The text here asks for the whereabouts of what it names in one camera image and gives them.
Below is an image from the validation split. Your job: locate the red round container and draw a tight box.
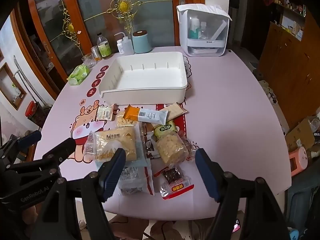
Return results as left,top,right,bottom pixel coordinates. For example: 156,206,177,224
24,100,38,117

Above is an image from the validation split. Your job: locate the cardboard box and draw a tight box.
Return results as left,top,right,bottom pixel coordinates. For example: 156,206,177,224
284,117,320,153

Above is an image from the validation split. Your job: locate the clear drinking glass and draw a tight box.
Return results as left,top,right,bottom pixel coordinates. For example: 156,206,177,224
82,53,94,69

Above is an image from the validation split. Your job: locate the wooden cabinet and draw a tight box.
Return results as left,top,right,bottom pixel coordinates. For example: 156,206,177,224
257,10,320,133

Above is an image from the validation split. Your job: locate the clear bagged bread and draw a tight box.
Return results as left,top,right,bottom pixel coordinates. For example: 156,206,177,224
152,120,190,167

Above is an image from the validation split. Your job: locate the red white dark snack packet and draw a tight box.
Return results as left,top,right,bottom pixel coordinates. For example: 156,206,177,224
154,166,195,200

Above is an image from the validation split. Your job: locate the orange grey snack bar packet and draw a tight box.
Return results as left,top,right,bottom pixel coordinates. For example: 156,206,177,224
123,104,171,125

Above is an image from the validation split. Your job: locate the white plastic tray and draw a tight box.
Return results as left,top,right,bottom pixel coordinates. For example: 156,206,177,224
97,51,191,105

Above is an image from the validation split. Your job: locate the beige cracker packet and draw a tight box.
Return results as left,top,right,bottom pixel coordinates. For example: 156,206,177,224
160,102,188,122

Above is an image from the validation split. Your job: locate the large clear rice cracker packet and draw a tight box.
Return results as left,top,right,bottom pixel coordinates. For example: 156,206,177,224
86,126,141,163

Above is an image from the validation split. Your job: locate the pink plastic container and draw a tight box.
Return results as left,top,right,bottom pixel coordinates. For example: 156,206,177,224
288,146,309,178

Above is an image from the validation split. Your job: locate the wooden glass door gold ornament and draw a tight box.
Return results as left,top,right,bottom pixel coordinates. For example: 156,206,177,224
10,0,205,100

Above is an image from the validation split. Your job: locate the clear yellow biscuit packet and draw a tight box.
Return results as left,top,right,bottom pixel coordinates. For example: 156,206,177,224
116,110,139,131

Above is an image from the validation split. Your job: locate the white squeeze bottle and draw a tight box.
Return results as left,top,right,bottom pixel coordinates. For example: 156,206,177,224
114,32,135,55

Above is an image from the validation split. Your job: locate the brown white cartoon snack packet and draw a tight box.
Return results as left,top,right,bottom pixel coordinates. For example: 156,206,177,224
139,123,161,159

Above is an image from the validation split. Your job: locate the small white green snack packet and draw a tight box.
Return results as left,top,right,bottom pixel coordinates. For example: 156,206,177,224
96,105,114,122

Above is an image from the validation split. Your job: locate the small glass jar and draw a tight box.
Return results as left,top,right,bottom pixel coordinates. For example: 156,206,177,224
90,46,102,62

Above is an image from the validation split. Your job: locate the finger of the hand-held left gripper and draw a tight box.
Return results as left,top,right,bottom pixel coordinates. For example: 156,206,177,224
17,130,42,148
41,138,76,166

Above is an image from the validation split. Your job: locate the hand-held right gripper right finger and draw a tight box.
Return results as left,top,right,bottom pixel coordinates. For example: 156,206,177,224
195,148,290,240

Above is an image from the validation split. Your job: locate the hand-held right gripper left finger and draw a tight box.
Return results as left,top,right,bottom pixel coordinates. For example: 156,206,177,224
32,148,127,240

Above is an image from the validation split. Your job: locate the white water pitcher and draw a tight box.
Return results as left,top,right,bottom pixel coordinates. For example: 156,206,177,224
176,4,229,57

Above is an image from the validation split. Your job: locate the green label glass bottle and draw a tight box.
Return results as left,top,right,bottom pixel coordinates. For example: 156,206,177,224
97,32,112,59

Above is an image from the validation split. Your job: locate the green tissue pack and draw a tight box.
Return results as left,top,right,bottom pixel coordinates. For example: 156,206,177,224
67,64,91,86

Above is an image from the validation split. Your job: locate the light blue canister brown lid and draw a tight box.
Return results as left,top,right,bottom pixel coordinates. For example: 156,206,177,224
132,30,152,54

